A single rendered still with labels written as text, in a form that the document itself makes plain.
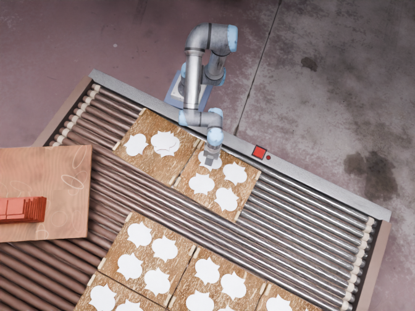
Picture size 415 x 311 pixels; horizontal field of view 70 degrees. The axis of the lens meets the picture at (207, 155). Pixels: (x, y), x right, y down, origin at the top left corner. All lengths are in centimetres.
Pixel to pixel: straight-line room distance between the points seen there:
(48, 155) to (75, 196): 28
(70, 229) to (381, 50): 353
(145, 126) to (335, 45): 252
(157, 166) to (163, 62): 168
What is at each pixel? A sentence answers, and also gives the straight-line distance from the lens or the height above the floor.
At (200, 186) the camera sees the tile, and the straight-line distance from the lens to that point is 172.
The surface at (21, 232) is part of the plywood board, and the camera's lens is 180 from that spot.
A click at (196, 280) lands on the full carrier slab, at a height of 94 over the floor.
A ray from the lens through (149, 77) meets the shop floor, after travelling 316.
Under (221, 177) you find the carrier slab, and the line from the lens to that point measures 176.
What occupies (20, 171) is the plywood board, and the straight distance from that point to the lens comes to 188.
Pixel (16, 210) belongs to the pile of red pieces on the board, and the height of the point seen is 123.
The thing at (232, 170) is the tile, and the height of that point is 95.
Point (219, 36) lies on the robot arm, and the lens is 145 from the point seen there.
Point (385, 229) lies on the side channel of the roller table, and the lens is 202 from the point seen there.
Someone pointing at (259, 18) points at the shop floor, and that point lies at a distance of 370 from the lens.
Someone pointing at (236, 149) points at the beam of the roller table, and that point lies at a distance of 184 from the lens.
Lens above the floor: 263
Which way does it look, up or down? 72 degrees down
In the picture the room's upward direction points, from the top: 11 degrees clockwise
